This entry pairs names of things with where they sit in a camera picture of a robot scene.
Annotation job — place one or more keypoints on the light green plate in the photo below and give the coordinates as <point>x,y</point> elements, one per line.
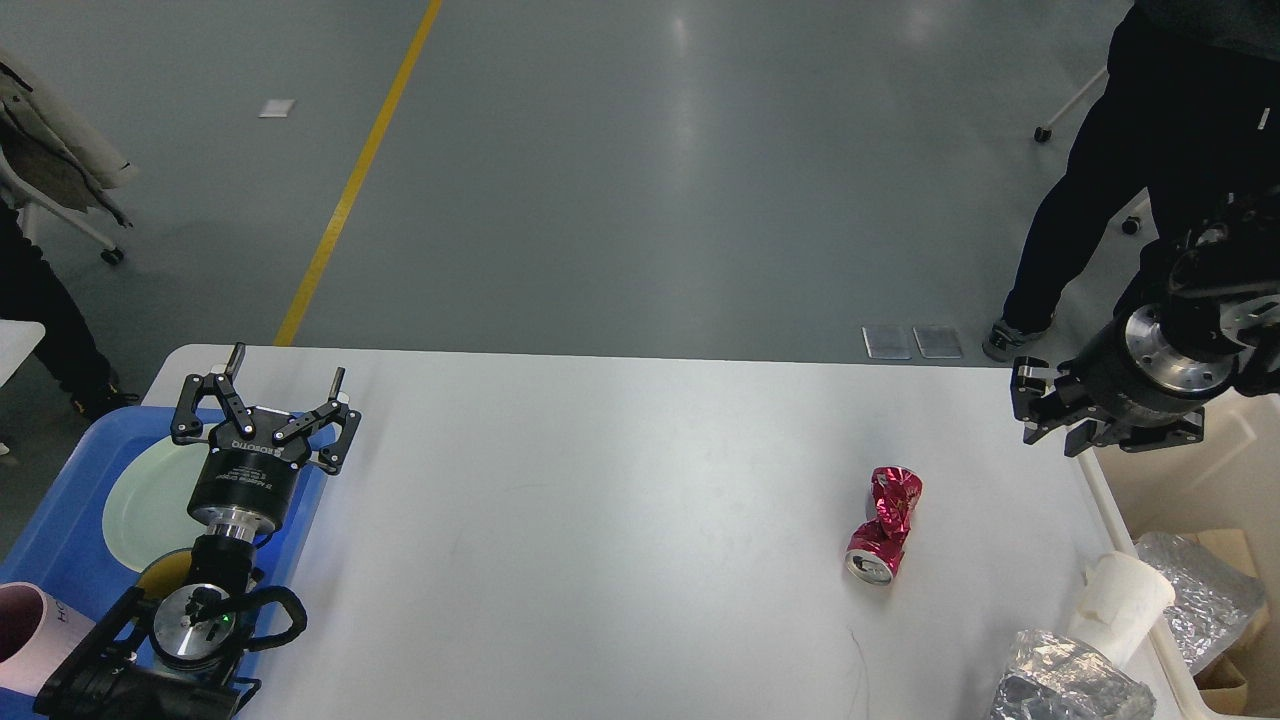
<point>146,513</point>

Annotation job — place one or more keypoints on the red shiny wrapper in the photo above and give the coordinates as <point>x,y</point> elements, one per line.
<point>876,549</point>

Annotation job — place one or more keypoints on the small foil wrapper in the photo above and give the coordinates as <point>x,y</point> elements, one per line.
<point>1050,676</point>

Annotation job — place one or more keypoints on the beige plastic bin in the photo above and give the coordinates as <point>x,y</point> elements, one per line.
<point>1230,480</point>

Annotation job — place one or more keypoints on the white paper cup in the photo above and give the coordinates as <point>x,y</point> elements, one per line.
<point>1122,599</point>

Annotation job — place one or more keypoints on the aluminium foil sheet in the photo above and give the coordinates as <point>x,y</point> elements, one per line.
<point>1214,603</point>

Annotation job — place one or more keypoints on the brown paper bag in bin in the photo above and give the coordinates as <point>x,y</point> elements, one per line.
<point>1231,546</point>

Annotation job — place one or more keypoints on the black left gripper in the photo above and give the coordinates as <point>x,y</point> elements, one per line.
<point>248,470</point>

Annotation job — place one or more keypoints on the person in black right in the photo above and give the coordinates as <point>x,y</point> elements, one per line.
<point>1189,113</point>

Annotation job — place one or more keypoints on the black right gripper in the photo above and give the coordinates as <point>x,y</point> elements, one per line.
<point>1152,369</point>

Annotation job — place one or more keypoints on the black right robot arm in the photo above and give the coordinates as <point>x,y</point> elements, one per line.
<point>1227,268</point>

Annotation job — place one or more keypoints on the white side table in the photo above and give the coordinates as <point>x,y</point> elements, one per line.
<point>18,341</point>

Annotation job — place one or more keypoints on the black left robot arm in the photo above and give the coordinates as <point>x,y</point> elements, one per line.
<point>117,673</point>

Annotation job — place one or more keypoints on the brown paper bag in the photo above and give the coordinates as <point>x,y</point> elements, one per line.
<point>1222,687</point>
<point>1231,546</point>

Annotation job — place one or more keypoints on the white office chair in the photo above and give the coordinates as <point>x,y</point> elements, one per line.
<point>1131,220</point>

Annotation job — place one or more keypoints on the teal mug yellow inside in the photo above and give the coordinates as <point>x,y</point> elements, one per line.
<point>168,610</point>

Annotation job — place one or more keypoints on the person in black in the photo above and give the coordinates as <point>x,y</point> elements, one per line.
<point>31,292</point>
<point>1189,113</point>

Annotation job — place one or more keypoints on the pink ribbed mug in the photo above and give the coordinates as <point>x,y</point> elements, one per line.
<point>38,632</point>

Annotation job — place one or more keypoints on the person in black left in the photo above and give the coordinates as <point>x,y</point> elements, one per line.
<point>31,292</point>

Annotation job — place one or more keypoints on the blue plastic tray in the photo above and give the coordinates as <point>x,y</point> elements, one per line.
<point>63,552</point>

